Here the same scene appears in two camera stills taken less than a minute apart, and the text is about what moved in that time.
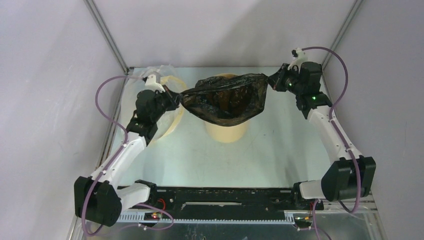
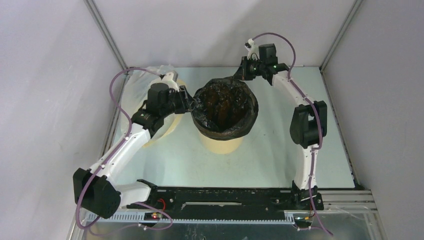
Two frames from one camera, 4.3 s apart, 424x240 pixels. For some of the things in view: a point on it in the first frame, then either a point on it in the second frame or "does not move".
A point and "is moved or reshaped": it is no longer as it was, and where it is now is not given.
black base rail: x=224 y=203 does not move
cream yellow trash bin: x=227 y=134 → x=221 y=147
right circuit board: x=305 y=222 does not move
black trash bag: x=225 y=100 is moved or reshaped
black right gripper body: x=276 y=80 → x=243 y=69
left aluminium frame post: x=105 y=32 does not move
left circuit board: x=152 y=216 does not move
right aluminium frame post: x=349 y=19 does not move
